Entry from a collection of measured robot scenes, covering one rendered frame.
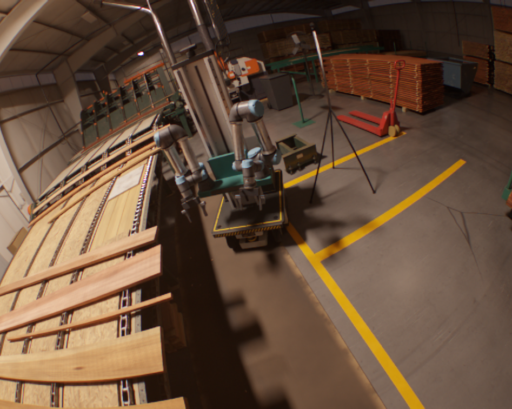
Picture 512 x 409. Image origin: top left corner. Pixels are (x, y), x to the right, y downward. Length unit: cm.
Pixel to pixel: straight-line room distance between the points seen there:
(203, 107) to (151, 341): 163
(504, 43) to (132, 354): 1057
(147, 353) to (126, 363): 13
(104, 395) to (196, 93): 203
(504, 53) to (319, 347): 977
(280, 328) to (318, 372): 45
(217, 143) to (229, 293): 131
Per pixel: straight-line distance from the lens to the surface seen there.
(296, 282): 193
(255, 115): 147
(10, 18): 866
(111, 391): 124
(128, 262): 151
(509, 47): 982
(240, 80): 782
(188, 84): 184
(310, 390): 165
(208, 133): 191
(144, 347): 109
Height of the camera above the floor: 166
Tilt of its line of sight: 36 degrees down
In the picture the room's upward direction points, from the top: 20 degrees counter-clockwise
